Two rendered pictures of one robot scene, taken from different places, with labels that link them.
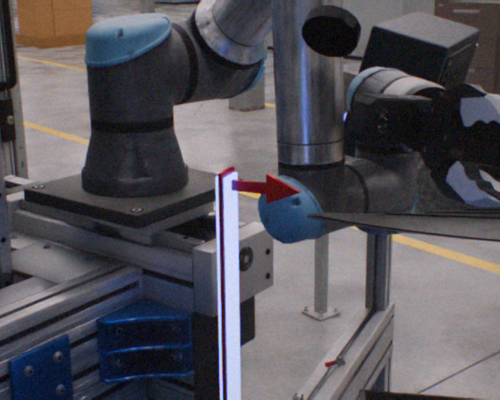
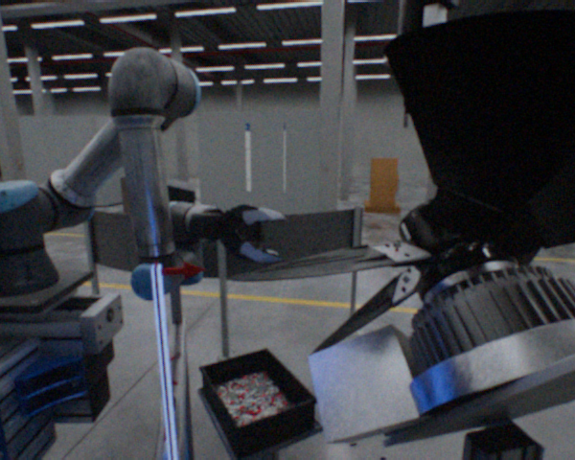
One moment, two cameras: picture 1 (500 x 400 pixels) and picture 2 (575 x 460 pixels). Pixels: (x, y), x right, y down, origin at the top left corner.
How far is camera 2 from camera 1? 26 cm
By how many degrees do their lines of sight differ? 37
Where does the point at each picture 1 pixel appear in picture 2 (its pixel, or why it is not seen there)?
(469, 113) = (249, 218)
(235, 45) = (80, 196)
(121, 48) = (5, 202)
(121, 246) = (20, 327)
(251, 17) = (92, 180)
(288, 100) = (144, 221)
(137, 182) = (28, 284)
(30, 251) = not seen: outside the picture
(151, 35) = (26, 193)
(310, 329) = not seen: hidden behind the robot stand
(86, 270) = not seen: outside the picture
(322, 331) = not seen: hidden behind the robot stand
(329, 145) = (169, 243)
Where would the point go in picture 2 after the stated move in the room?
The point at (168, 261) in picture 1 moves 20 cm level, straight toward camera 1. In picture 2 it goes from (60, 328) to (89, 367)
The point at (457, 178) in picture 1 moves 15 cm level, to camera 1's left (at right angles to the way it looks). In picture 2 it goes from (247, 250) to (172, 264)
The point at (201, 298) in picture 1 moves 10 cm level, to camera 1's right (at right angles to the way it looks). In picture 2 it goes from (89, 344) to (136, 331)
